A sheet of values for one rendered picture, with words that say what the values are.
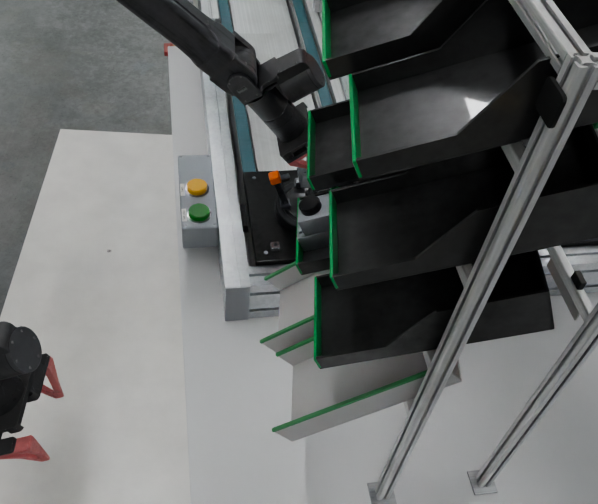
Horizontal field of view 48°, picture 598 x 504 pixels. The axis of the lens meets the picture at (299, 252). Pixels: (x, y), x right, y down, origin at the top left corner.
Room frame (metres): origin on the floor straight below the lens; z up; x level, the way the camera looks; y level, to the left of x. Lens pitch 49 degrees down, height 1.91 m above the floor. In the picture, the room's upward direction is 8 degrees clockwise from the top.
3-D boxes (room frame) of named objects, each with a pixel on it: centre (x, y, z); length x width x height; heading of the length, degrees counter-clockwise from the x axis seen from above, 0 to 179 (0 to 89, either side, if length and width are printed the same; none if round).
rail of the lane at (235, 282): (1.16, 0.21, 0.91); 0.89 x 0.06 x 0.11; 15
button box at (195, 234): (0.96, 0.22, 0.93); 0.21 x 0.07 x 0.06; 15
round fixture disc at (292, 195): (0.94, -0.01, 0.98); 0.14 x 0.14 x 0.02
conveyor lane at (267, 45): (1.23, 0.04, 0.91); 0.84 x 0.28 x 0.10; 15
